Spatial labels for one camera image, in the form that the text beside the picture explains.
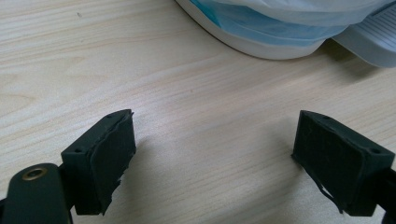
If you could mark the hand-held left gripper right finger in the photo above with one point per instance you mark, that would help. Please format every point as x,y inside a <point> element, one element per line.
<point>336,168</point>

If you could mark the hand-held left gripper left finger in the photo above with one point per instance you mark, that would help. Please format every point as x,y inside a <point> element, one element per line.
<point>93,174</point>

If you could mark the white pedal trash can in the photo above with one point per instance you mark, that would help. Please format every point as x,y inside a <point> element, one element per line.
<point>264,51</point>

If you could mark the white plastic trash bag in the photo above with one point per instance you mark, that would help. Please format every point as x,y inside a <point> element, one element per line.
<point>264,28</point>

